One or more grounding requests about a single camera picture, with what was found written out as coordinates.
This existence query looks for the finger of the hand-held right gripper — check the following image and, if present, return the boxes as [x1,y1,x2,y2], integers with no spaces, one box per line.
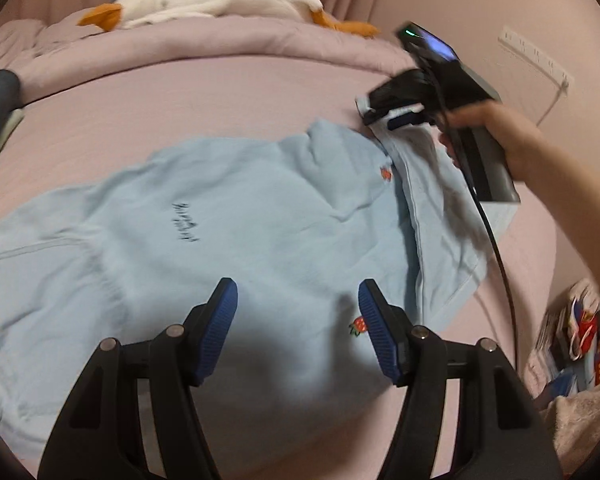
[386,109,434,132]
[363,71,432,122]

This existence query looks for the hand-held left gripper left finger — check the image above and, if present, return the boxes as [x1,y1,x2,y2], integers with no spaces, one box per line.
[37,277,239,480]

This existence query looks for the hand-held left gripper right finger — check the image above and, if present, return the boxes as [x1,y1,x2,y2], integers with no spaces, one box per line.
[358,279,563,480]

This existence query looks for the light blue pants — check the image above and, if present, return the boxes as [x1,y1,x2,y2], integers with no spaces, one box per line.
[0,96,519,466]

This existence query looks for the person's right forearm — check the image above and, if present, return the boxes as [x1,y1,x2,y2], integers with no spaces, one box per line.
[512,127,600,293]

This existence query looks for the person's right hand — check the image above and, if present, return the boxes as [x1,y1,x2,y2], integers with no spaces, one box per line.
[439,103,547,182]

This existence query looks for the pile of colourful packets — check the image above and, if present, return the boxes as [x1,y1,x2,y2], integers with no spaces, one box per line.
[525,277,600,403]

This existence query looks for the pink quilt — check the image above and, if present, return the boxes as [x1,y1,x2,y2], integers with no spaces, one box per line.
[0,12,417,108]

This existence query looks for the beige towel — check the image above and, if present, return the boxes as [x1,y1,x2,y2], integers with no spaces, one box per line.
[539,384,600,477]

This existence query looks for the white wall power strip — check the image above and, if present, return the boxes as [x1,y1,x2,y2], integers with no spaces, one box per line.
[498,25,576,89]

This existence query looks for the white power cord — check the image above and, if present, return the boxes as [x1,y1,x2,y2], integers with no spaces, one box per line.
[534,82,568,128]

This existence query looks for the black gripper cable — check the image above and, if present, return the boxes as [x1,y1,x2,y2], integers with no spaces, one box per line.
[432,80,521,376]

